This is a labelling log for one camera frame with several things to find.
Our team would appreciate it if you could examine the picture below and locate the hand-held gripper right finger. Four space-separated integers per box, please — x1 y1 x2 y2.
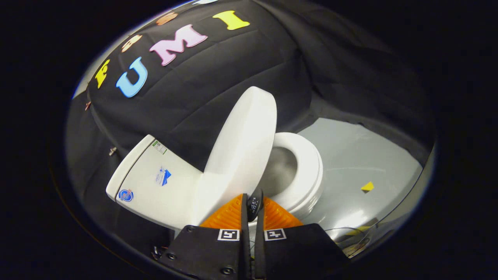
255 196 351 280

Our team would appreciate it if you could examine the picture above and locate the white toilet lid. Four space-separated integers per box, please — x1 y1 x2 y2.
193 86 277 228

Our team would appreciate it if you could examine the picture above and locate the thin black cable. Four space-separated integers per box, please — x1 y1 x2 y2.
325 226 376 255

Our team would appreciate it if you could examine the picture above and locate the white toilet seat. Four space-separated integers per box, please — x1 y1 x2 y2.
268 132 324 214

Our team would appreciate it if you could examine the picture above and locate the white toilet with tank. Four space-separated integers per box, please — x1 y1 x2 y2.
106 132 324 231

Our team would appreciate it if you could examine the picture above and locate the black backdrop cloth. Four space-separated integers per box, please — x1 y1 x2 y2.
64 0 436 269

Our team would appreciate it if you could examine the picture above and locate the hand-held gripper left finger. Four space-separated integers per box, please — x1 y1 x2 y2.
160 193 252 280

